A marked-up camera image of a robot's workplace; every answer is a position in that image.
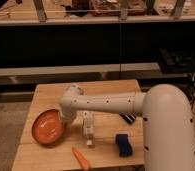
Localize orange ceramic bowl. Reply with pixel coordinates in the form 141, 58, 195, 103
31, 109, 65, 145

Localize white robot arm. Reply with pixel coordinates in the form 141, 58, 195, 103
60, 84, 195, 171

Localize white tube bottle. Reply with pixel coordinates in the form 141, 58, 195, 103
83, 111, 94, 147

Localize blue sponge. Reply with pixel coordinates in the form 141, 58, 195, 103
115, 134, 133, 157

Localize orange plastic carrot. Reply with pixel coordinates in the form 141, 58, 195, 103
72, 148, 90, 171

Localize grey metal shelf rail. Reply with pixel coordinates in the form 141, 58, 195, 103
0, 62, 160, 76

